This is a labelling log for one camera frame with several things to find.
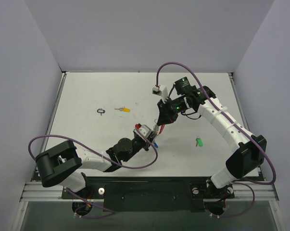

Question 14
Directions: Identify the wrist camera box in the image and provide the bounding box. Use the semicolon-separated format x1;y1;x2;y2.
134;124;152;138
152;85;169;103

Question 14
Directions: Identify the key with large black tag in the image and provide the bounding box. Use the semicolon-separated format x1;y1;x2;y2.
97;108;105;115

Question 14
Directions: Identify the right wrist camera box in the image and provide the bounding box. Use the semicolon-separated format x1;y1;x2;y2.
152;85;169;103

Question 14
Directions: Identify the key with green tag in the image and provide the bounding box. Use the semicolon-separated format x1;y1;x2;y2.
196;137;203;147

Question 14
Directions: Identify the aluminium frame rail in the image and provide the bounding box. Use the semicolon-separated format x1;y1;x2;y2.
233;182;279;201

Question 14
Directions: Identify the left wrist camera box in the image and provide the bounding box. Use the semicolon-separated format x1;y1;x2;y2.
134;124;152;138

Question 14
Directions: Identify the key with yellow tag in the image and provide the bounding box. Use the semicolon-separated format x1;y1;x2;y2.
115;107;130;113

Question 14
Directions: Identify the red-handled metal keyring holder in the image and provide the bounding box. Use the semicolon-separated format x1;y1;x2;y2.
153;119;165;141

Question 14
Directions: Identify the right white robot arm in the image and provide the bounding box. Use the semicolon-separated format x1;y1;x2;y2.
152;77;266;197

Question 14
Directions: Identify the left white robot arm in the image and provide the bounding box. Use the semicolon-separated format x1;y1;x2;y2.
32;129;157;198

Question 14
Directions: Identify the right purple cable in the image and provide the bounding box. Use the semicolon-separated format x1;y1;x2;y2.
156;62;277;219

